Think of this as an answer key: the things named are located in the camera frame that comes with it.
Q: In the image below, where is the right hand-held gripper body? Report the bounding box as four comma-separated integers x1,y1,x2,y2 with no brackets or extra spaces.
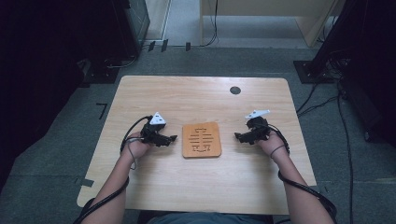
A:
245,109,271,142

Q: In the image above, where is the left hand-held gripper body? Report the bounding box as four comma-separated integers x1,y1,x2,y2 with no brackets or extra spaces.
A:
139,111,167,147

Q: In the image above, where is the wooden coaster with straight slots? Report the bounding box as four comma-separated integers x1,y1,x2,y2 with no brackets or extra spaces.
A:
181,121,222,159

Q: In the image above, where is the person's right hand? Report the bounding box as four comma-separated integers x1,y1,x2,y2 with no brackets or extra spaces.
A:
260,130,289,158

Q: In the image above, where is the person's left hand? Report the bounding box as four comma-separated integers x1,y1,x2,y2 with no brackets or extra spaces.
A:
120,132,153,160

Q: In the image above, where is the black corner floor tape mark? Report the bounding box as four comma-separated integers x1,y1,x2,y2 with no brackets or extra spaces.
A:
95,103,108,120

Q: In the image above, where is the grey floor tape patch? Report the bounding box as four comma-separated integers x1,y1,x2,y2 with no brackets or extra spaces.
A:
74,176,95,189

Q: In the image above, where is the dark cabinet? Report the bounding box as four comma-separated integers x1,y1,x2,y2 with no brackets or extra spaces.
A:
111,0,151,59

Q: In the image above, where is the light wooden desk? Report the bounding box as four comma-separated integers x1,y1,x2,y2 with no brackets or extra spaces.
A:
199,0,345,49

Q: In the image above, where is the black curtain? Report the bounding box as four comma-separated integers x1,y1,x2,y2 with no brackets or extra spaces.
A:
311,0,396,147
0,0,132,194

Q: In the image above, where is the thin black wrist strap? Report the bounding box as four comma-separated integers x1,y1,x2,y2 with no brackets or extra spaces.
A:
270,144,287,159

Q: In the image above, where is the thin grey wrist cord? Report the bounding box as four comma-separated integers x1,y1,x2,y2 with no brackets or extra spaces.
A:
126,136,138,171

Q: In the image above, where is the forked black floor cable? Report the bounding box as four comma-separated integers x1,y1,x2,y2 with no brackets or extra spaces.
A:
296,83,340,119

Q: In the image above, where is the black stand base plate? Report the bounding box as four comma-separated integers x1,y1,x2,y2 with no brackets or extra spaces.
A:
81,60,120,85
293,60,338,84

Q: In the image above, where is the long black floor cable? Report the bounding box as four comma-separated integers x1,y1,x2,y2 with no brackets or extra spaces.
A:
336,81,355,224

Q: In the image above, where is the black hanging cable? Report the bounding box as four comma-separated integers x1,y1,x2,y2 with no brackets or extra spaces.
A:
201,0,219,48

